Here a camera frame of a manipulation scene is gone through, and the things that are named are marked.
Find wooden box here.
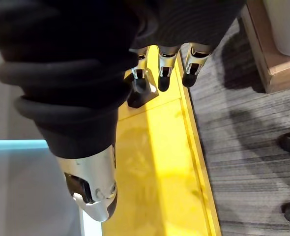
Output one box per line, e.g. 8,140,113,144
240,0,290,94

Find yellow shelf board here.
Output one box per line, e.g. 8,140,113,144
101,45,223,236

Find light blue bin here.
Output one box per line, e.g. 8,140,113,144
0,139,85,236

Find white container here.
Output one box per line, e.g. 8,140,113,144
267,0,290,57

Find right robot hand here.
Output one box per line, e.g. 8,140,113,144
0,0,246,223

